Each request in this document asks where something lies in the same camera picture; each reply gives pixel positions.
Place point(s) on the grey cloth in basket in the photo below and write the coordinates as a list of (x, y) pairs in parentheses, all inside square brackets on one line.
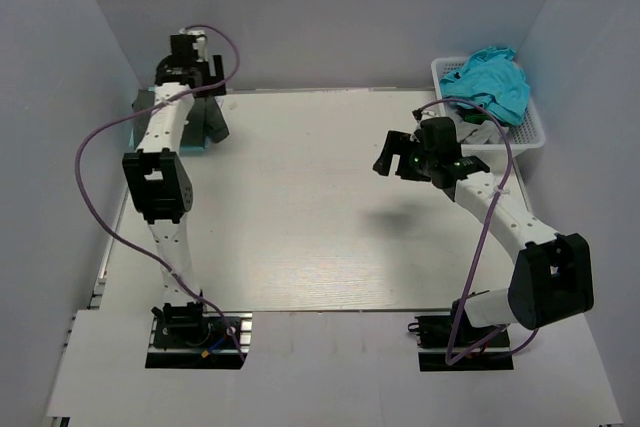
[(478, 134)]

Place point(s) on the folded teal t shirt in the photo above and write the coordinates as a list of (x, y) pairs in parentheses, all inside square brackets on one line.
[(192, 147)]

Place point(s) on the dark grey t shirt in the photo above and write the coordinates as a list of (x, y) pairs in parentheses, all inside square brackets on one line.
[(205, 110)]

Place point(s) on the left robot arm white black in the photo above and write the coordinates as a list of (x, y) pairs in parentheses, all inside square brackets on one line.
[(181, 110)]

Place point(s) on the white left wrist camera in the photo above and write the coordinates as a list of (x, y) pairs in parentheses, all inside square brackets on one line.
[(199, 42)]

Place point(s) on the white plastic basket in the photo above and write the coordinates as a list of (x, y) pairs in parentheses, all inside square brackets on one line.
[(526, 136)]

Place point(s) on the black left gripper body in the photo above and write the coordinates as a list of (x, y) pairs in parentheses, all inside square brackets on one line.
[(210, 87)]

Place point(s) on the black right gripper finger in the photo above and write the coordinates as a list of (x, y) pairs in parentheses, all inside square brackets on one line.
[(391, 147), (408, 167)]

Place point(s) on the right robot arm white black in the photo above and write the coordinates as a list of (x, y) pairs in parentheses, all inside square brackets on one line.
[(552, 277)]

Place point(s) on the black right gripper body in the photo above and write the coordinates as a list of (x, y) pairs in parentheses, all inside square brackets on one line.
[(427, 159)]

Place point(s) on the green cloth in basket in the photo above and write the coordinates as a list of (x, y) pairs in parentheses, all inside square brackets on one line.
[(473, 116)]

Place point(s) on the crumpled light blue t shirt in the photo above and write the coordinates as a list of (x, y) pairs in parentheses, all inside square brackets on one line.
[(491, 79)]

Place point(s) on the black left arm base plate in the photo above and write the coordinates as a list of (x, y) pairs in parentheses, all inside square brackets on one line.
[(216, 351)]

